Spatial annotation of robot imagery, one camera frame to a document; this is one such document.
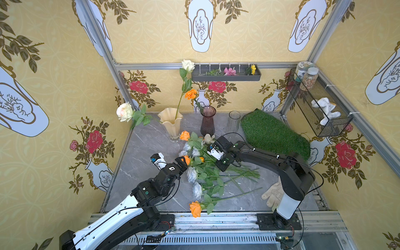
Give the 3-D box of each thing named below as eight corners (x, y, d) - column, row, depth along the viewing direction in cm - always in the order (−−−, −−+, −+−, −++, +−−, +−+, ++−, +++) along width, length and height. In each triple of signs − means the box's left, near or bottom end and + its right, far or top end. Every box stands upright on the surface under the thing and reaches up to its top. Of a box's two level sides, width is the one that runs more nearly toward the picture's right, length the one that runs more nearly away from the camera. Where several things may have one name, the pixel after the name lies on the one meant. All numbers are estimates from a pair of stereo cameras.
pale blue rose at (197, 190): (192, 199, 81) (192, 197, 79) (193, 183, 86) (193, 181, 84) (202, 199, 81) (202, 197, 79) (202, 183, 86) (202, 181, 84)
